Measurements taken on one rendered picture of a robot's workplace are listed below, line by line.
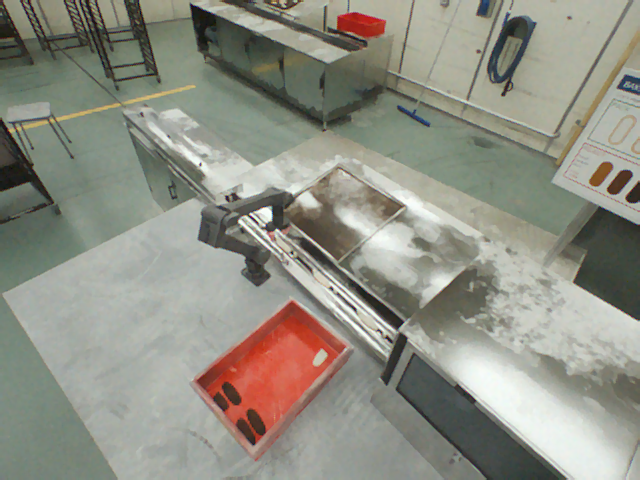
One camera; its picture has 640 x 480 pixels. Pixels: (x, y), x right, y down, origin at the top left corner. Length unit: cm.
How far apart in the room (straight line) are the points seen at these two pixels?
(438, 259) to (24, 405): 233
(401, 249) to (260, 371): 82
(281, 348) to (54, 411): 150
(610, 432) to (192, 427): 113
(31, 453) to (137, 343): 110
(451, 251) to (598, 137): 67
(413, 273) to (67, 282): 151
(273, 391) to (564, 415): 86
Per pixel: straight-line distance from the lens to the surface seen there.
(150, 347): 155
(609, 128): 165
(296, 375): 138
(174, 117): 302
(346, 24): 505
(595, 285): 296
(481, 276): 115
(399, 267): 161
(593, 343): 117
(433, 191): 228
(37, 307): 187
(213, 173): 212
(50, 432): 254
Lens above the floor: 209
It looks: 45 degrees down
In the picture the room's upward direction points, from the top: 4 degrees clockwise
